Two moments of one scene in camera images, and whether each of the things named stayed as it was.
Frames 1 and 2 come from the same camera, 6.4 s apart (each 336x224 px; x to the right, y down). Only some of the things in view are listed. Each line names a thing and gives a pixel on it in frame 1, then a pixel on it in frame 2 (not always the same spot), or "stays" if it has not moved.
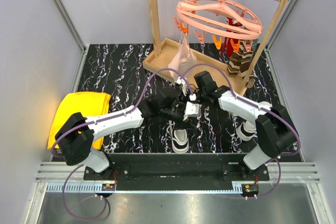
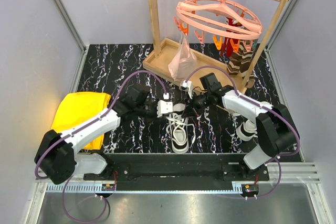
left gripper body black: [174, 113] -> [147, 110]
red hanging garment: [227, 48] stays
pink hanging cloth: [184, 60] stays
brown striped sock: [240, 61] stays
